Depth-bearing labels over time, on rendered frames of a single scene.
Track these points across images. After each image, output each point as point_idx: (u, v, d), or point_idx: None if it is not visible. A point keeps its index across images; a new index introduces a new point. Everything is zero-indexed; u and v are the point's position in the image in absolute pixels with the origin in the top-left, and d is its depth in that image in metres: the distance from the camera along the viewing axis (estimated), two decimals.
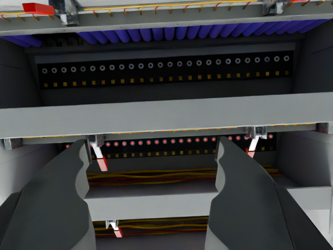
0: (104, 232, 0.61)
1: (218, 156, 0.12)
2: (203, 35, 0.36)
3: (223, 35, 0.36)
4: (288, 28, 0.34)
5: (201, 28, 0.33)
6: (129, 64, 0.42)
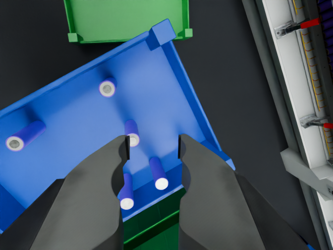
0: None
1: (181, 154, 0.12)
2: None
3: None
4: None
5: None
6: None
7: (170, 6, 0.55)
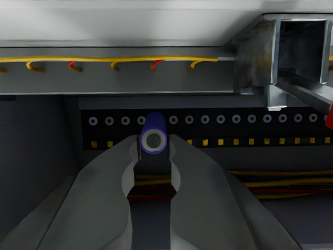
0: None
1: (170, 154, 0.12)
2: None
3: None
4: None
5: None
6: (233, 116, 0.26)
7: None
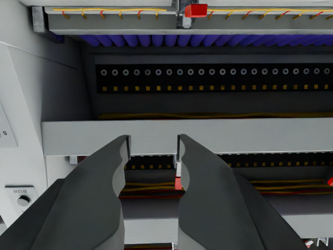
0: (141, 243, 0.58)
1: (180, 154, 0.12)
2: (298, 43, 0.32)
3: (317, 44, 0.33)
4: None
5: None
6: (198, 70, 0.38)
7: None
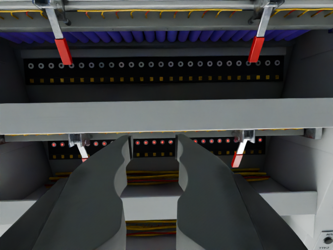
0: None
1: (178, 154, 0.12)
2: (193, 38, 0.37)
3: (212, 39, 0.38)
4: (274, 35, 0.36)
5: (191, 31, 0.35)
6: (119, 63, 0.41)
7: None
